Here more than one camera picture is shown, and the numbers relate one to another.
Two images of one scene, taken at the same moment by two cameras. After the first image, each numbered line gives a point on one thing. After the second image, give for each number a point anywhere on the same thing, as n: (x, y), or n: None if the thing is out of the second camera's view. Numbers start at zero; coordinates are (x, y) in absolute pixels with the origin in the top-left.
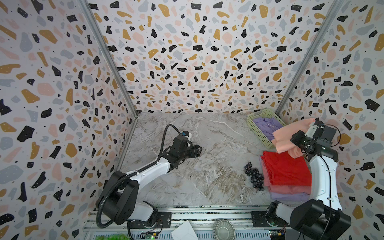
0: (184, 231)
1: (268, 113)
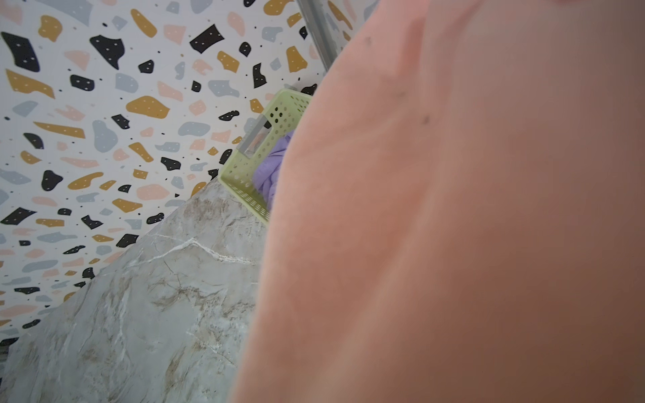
0: None
1: (279, 117)
